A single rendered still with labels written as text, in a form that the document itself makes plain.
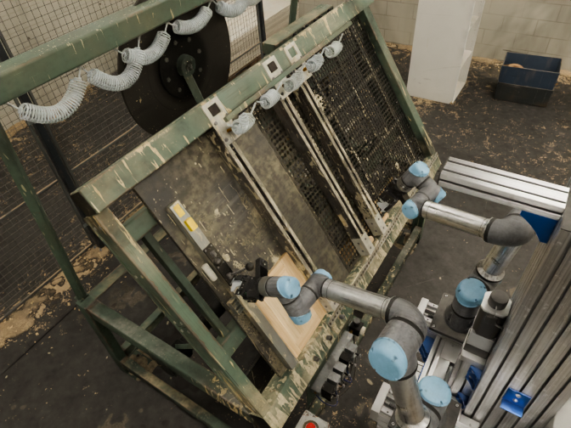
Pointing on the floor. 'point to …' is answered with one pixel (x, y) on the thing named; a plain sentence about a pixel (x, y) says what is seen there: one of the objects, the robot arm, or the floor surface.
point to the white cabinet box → (443, 47)
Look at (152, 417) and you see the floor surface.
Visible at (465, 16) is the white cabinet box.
